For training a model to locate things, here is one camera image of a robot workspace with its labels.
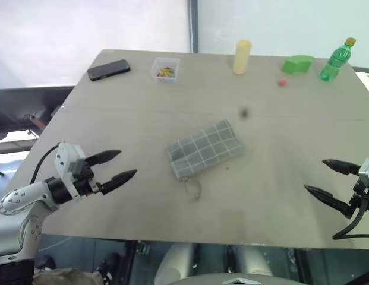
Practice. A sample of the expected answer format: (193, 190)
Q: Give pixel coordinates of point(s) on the small colourful pieces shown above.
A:
(165, 72)

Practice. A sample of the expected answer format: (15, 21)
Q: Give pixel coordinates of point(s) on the black furniture with red part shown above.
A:
(18, 101)

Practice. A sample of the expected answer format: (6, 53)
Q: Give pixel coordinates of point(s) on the small red cube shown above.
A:
(282, 82)

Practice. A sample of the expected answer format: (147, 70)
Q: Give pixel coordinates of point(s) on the cream cylinder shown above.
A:
(242, 58)

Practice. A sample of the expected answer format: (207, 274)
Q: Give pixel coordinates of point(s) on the grey metal post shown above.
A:
(192, 26)

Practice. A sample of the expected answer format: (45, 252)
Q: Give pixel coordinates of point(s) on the green curved block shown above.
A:
(295, 65)

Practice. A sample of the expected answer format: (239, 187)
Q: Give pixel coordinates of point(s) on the grey checked pouch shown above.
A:
(205, 148)

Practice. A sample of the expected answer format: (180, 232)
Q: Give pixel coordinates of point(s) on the clear plastic box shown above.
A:
(176, 67)

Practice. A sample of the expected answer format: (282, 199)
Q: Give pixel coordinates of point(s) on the green bottle with yellow cap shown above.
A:
(335, 60)

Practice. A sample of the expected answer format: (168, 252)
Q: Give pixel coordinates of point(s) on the black smartphone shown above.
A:
(108, 70)

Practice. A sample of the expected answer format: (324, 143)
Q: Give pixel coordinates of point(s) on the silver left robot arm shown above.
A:
(18, 199)

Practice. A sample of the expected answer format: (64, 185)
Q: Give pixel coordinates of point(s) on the silver rounded robot leg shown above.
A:
(176, 261)
(255, 259)

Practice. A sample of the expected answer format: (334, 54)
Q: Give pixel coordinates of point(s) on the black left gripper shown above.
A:
(83, 179)

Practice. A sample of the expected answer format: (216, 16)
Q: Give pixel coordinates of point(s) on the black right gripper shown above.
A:
(359, 193)

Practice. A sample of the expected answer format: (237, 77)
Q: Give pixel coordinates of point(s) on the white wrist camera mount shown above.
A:
(367, 169)
(66, 157)

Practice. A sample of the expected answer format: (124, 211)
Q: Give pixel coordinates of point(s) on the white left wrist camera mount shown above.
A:
(66, 157)

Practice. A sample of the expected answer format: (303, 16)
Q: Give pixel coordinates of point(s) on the dark table leg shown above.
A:
(130, 261)
(301, 265)

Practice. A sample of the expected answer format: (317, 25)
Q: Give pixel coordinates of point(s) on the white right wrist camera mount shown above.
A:
(367, 169)

